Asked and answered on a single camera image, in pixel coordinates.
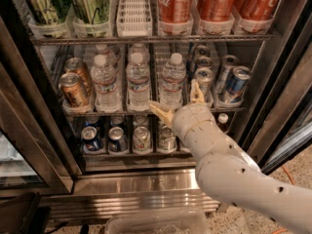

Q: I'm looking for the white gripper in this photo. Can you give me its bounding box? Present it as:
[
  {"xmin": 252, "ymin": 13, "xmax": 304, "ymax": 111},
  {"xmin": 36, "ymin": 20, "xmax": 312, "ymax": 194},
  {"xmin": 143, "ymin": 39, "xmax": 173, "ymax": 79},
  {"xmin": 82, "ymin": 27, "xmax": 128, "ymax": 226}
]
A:
[{"xmin": 149, "ymin": 79, "xmax": 216, "ymax": 139}]

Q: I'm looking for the clear water bottle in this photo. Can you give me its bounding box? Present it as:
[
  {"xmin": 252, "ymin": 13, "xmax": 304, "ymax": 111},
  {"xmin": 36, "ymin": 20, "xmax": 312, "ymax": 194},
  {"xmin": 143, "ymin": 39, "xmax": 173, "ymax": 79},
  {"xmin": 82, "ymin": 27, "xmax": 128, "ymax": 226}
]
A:
[
  {"xmin": 159, "ymin": 53, "xmax": 186, "ymax": 109},
  {"xmin": 91, "ymin": 55, "xmax": 120, "ymax": 113},
  {"xmin": 126, "ymin": 53, "xmax": 150, "ymax": 111}
]

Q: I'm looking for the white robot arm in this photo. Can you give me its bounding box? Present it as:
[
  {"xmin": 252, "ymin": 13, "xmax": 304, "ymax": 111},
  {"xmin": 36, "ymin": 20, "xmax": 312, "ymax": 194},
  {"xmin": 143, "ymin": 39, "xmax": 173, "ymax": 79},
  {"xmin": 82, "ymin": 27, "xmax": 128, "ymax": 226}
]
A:
[{"xmin": 149, "ymin": 82, "xmax": 312, "ymax": 234}]

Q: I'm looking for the silver green can middle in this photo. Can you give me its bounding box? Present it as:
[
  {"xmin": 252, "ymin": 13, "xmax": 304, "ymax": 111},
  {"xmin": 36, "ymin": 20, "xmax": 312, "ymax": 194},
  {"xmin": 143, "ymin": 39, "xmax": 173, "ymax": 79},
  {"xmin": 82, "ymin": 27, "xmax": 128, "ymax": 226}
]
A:
[{"xmin": 158, "ymin": 126, "xmax": 176, "ymax": 152}]

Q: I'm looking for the silver green can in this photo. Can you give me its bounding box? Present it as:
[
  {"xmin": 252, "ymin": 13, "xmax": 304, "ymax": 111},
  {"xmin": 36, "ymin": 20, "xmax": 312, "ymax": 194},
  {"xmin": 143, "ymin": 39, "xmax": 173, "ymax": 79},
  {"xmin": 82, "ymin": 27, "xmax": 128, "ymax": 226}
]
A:
[
  {"xmin": 158, "ymin": 126, "xmax": 176, "ymax": 152},
  {"xmin": 133, "ymin": 126, "xmax": 151, "ymax": 152}
]

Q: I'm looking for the brown drink bottle white cap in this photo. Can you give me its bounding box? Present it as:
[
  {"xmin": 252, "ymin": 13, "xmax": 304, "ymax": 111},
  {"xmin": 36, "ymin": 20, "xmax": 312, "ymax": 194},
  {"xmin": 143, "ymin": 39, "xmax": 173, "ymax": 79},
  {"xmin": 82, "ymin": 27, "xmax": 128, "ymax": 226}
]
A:
[{"xmin": 217, "ymin": 113, "xmax": 229, "ymax": 133}]

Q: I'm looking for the rear water bottle middle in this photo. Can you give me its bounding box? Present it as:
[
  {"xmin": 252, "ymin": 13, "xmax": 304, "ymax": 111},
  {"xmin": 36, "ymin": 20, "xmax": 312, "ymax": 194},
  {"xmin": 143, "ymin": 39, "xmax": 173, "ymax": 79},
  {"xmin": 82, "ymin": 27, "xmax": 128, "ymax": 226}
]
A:
[{"xmin": 128, "ymin": 43, "xmax": 150, "ymax": 62}]

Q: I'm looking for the rear water bottle left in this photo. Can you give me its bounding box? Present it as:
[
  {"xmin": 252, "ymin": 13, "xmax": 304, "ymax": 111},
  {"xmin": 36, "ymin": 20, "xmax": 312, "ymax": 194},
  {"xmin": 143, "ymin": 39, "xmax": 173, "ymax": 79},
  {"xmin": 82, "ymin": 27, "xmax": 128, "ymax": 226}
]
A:
[{"xmin": 96, "ymin": 44, "xmax": 117, "ymax": 67}]

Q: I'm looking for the fridge door right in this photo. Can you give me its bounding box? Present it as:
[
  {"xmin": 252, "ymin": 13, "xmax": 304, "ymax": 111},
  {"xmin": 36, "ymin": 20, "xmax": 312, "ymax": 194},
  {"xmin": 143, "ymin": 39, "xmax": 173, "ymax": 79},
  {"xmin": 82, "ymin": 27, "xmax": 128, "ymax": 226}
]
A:
[{"xmin": 231, "ymin": 0, "xmax": 312, "ymax": 175}]

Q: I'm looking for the fridge door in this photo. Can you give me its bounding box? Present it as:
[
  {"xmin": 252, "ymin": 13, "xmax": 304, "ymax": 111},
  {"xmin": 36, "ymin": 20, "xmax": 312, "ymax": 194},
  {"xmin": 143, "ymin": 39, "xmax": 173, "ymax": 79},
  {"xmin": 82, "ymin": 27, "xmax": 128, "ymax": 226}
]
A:
[
  {"xmin": 0, "ymin": 19, "xmax": 81, "ymax": 198},
  {"xmin": 231, "ymin": 0, "xmax": 312, "ymax": 175}
]

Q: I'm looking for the red cola can middle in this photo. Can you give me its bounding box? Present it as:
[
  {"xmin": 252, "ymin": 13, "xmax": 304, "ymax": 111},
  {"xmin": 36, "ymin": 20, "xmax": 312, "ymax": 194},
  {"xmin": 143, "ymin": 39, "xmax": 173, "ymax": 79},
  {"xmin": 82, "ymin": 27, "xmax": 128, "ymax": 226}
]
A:
[{"xmin": 197, "ymin": 0, "xmax": 234, "ymax": 22}]

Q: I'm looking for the red cola can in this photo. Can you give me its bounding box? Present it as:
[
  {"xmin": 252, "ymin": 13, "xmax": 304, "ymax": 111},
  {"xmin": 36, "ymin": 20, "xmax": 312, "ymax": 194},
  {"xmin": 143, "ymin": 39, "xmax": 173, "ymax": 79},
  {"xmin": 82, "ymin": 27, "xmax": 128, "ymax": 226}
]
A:
[
  {"xmin": 240, "ymin": 0, "xmax": 278, "ymax": 20},
  {"xmin": 158, "ymin": 0, "xmax": 192, "ymax": 23},
  {"xmin": 197, "ymin": 0, "xmax": 234, "ymax": 22}
]

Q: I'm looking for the fridge door left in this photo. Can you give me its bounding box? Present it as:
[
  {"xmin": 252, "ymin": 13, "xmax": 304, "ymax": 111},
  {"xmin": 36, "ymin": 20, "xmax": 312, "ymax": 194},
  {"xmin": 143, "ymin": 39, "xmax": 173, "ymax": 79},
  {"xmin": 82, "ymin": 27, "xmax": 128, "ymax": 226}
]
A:
[{"xmin": 0, "ymin": 19, "xmax": 81, "ymax": 198}]

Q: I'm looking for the silver green can left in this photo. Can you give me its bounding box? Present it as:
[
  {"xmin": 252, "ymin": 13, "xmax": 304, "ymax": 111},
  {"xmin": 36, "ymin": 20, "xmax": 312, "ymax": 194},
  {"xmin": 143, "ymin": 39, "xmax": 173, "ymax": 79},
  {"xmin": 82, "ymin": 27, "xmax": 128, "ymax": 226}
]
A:
[{"xmin": 133, "ymin": 126, "xmax": 151, "ymax": 152}]

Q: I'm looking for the blue silver can front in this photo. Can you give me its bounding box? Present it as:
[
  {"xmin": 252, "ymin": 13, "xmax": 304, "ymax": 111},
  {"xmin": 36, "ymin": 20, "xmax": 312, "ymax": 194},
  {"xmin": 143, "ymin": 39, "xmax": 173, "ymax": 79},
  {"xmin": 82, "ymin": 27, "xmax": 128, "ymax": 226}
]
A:
[{"xmin": 222, "ymin": 66, "xmax": 252, "ymax": 103}]

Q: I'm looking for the silver can right rear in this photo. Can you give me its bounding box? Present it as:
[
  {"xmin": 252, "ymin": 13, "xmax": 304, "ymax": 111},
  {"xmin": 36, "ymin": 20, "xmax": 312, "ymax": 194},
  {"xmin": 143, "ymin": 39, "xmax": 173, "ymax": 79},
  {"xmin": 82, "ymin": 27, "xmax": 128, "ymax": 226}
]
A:
[{"xmin": 215, "ymin": 55, "xmax": 240, "ymax": 94}]

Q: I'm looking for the blue pepsi can right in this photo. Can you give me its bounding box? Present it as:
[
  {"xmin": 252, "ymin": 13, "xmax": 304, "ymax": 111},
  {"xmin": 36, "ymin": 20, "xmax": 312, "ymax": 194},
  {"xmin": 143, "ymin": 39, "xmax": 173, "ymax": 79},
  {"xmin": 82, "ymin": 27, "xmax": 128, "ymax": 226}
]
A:
[{"xmin": 108, "ymin": 127, "xmax": 128, "ymax": 153}]

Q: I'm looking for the blue pepsi can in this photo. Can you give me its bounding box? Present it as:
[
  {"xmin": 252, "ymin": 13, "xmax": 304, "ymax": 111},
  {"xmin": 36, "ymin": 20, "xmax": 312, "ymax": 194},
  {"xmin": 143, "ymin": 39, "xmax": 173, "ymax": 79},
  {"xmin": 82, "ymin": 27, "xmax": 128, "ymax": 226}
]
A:
[
  {"xmin": 81, "ymin": 126, "xmax": 102, "ymax": 151},
  {"xmin": 108, "ymin": 127, "xmax": 128, "ymax": 153}
]

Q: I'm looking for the blue pepsi can left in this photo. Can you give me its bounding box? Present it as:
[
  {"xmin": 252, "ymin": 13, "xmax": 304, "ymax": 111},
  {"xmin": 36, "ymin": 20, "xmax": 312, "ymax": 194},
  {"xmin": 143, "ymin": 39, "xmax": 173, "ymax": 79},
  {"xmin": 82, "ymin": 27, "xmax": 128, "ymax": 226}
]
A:
[{"xmin": 81, "ymin": 126, "xmax": 102, "ymax": 151}]

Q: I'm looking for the red cola can left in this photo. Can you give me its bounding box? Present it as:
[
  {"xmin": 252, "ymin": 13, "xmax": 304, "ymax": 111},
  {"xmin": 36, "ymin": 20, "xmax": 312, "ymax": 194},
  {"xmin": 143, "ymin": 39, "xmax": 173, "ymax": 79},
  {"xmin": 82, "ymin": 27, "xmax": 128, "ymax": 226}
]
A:
[{"xmin": 158, "ymin": 0, "xmax": 192, "ymax": 23}]

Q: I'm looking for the gold can front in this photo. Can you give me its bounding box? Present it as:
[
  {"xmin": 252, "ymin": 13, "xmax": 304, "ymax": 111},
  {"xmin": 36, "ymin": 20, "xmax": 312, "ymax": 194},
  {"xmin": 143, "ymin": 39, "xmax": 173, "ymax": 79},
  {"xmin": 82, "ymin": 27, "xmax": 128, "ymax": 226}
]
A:
[{"xmin": 58, "ymin": 72, "xmax": 89, "ymax": 108}]

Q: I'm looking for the gold can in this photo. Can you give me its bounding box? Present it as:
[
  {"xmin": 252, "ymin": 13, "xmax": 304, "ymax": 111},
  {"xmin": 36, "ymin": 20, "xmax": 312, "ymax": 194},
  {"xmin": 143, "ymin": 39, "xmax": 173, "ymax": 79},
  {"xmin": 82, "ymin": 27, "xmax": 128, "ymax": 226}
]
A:
[
  {"xmin": 64, "ymin": 58, "xmax": 92, "ymax": 95},
  {"xmin": 58, "ymin": 72, "xmax": 89, "ymax": 108}
]

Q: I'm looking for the gold can rear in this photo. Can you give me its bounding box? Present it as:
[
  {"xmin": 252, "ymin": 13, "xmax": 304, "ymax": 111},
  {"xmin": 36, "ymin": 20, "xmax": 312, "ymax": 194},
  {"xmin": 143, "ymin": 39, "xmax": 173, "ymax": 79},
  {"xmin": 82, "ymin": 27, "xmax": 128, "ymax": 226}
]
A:
[{"xmin": 64, "ymin": 58, "xmax": 92, "ymax": 95}]

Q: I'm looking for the clear plastic bin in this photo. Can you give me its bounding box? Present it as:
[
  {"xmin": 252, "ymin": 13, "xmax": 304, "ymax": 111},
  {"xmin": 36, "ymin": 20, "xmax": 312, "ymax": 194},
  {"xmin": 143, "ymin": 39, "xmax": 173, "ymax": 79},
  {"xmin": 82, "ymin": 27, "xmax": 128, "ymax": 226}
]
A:
[{"xmin": 104, "ymin": 210, "xmax": 210, "ymax": 234}]

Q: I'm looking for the red cola can right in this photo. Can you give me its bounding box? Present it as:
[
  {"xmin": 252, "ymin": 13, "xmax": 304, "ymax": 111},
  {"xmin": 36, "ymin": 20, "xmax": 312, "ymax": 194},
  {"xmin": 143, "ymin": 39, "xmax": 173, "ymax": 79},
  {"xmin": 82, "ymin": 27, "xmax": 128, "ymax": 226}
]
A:
[{"xmin": 240, "ymin": 0, "xmax": 278, "ymax": 20}]

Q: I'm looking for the green can right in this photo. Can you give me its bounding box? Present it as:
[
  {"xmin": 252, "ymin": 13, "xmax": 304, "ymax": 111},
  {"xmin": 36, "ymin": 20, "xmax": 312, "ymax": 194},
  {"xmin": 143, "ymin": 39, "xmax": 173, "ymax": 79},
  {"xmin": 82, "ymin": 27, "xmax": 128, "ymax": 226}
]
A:
[{"xmin": 71, "ymin": 0, "xmax": 109, "ymax": 24}]

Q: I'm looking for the middle wire shelf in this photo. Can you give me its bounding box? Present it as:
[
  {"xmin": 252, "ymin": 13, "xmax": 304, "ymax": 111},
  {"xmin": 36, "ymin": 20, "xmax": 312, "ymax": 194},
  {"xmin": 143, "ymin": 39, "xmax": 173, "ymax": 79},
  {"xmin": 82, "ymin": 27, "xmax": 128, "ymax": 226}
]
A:
[{"xmin": 64, "ymin": 107, "xmax": 247, "ymax": 117}]

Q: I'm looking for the wire shelf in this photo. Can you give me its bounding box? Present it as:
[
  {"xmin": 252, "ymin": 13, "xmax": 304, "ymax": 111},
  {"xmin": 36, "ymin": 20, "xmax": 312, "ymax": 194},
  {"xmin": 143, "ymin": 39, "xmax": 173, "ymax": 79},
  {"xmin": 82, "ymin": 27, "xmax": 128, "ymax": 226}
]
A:
[
  {"xmin": 30, "ymin": 34, "xmax": 275, "ymax": 46},
  {"xmin": 64, "ymin": 107, "xmax": 247, "ymax": 117}
]

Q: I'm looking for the top wire shelf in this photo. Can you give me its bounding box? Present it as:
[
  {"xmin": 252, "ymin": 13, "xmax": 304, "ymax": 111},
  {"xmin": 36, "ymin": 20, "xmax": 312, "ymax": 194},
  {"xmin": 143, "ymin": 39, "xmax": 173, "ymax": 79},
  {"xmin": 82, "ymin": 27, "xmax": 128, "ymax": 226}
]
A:
[{"xmin": 30, "ymin": 34, "xmax": 275, "ymax": 46}]

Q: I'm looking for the orange cable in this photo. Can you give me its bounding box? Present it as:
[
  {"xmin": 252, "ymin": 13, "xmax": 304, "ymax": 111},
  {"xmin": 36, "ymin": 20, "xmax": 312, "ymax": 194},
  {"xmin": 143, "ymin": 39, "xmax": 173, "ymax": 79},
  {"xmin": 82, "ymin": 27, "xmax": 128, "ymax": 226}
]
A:
[{"xmin": 272, "ymin": 165, "xmax": 296, "ymax": 234}]

